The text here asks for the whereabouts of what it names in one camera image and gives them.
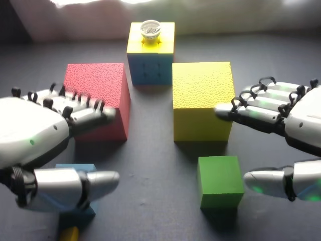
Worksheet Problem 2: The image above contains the Rubik's puzzle cube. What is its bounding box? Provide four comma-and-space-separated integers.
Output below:
126, 22, 176, 87

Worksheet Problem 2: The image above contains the small white patterned cup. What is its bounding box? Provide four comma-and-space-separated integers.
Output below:
139, 20, 163, 40

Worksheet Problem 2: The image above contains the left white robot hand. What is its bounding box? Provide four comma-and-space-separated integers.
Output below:
0, 82, 120, 213

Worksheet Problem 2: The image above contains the small yellow block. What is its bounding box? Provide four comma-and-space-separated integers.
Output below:
59, 226, 80, 241

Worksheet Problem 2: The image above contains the large red textured cube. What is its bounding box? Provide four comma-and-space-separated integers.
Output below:
64, 62, 131, 143

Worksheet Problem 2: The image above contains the grey table cloth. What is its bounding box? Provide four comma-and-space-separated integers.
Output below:
0, 32, 321, 241

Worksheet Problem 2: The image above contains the large yellow textured cube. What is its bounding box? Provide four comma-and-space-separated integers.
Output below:
172, 61, 236, 143

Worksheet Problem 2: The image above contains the green foam cube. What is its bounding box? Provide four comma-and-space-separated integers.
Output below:
196, 155, 245, 210

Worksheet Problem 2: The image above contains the blue foam cube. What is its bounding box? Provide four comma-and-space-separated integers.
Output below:
55, 163, 97, 228

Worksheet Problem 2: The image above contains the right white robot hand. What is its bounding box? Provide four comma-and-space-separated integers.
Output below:
215, 76, 321, 203

